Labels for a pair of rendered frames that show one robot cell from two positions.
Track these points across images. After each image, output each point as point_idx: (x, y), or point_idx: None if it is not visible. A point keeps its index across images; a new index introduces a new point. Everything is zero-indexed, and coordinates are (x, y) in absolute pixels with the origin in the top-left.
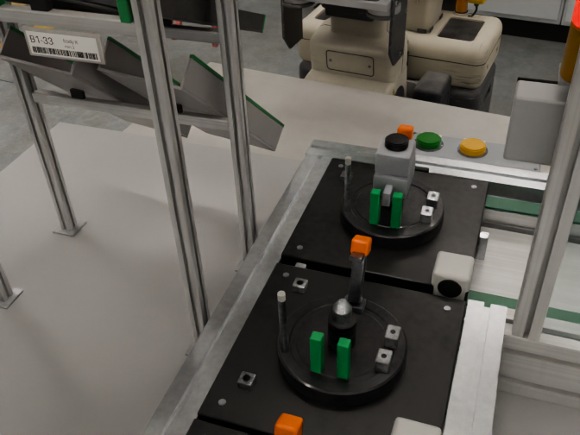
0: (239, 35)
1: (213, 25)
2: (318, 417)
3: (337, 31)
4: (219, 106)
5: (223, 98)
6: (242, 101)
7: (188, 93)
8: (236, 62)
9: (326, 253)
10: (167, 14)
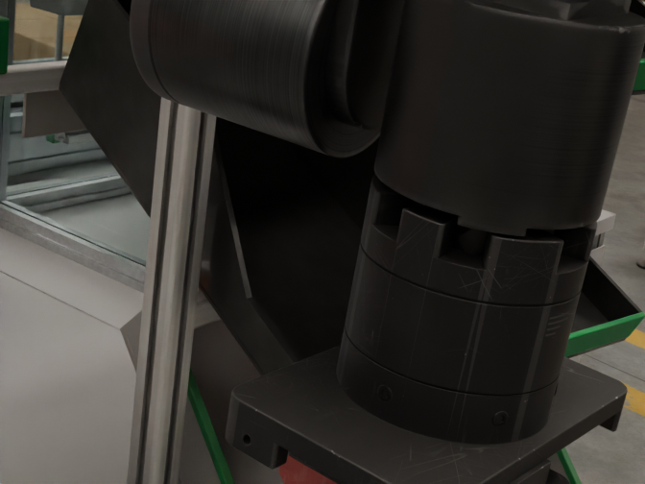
0: (162, 327)
1: (200, 288)
2: None
3: None
4: (182, 471)
5: (196, 471)
6: (135, 468)
7: (130, 352)
8: (137, 368)
9: None
10: (119, 164)
